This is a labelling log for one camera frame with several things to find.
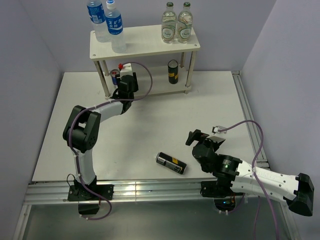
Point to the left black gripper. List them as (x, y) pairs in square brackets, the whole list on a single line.
[(135, 87)]

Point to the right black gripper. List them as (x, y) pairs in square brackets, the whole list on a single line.
[(198, 136)]

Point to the Red Bull can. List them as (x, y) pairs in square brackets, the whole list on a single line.
[(114, 76)]

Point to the dark coffee can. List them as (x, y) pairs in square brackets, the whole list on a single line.
[(171, 163), (173, 71)]

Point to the blue-label water bottle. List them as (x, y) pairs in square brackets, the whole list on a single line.
[(98, 19), (115, 27)]

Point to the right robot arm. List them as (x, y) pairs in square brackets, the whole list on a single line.
[(236, 176)]

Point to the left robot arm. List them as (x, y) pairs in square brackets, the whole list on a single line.
[(82, 129)]

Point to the white two-tier shelf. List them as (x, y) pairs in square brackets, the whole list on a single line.
[(150, 56)]

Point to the left green-cap glass bottle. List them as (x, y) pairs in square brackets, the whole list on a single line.
[(168, 23)]

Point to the green-cap glass bottle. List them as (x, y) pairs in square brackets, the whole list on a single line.
[(168, 23), (184, 23)]

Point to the right green-cap glass bottle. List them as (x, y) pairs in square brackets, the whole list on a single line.
[(184, 23)]

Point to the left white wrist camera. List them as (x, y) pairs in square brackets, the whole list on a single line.
[(125, 69)]

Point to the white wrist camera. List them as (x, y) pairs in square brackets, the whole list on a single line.
[(125, 69), (218, 134)]

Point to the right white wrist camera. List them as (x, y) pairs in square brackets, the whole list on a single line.
[(218, 134)]

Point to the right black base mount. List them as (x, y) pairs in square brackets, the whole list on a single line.
[(225, 200)]

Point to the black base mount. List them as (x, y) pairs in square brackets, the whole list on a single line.
[(89, 201), (225, 200)]

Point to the aluminium right side rail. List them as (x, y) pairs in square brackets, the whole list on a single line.
[(253, 130)]

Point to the aluminium rail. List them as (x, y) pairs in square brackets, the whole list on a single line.
[(253, 130), (54, 193)]

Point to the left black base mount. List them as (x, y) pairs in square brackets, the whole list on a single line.
[(89, 201)]

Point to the aluminium front rail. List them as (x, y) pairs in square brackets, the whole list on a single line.
[(54, 193)]

